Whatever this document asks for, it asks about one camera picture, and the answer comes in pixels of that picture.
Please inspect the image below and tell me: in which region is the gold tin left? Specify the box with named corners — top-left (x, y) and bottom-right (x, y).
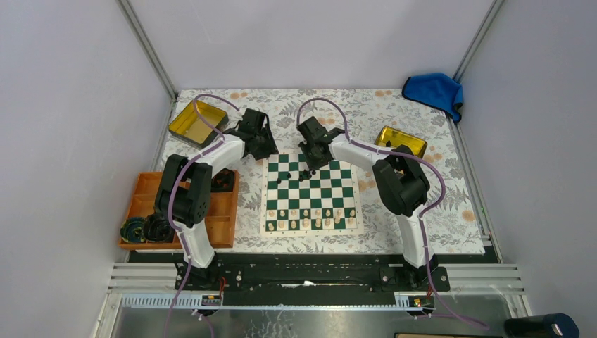
top-left (168, 101), bottom-right (229, 148)

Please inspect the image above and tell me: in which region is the dark cylinder bottle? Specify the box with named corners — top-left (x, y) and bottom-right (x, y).
top-left (504, 313), bottom-right (580, 338)

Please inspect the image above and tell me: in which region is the wooden compartment tray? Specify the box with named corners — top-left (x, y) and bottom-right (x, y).
top-left (118, 169), bottom-right (240, 251)

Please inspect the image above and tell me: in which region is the gold tin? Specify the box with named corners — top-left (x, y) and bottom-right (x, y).
top-left (168, 101), bottom-right (229, 148)
top-left (374, 126), bottom-right (428, 158)

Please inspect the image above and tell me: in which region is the blue cloth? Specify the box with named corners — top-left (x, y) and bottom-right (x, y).
top-left (402, 73), bottom-right (464, 123)

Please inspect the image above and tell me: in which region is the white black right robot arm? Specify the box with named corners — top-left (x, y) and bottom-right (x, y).
top-left (297, 117), bottom-right (432, 290)

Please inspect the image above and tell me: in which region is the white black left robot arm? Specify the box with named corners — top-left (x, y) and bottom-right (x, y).
top-left (155, 108), bottom-right (279, 289)

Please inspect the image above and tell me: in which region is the green white chess board mat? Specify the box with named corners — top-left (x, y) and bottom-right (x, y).
top-left (260, 151), bottom-right (364, 237)

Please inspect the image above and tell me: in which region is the gold tin right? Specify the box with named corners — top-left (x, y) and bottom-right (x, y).
top-left (374, 126), bottom-right (428, 158)

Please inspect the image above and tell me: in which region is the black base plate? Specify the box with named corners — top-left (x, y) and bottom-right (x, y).
top-left (175, 253), bottom-right (451, 292)

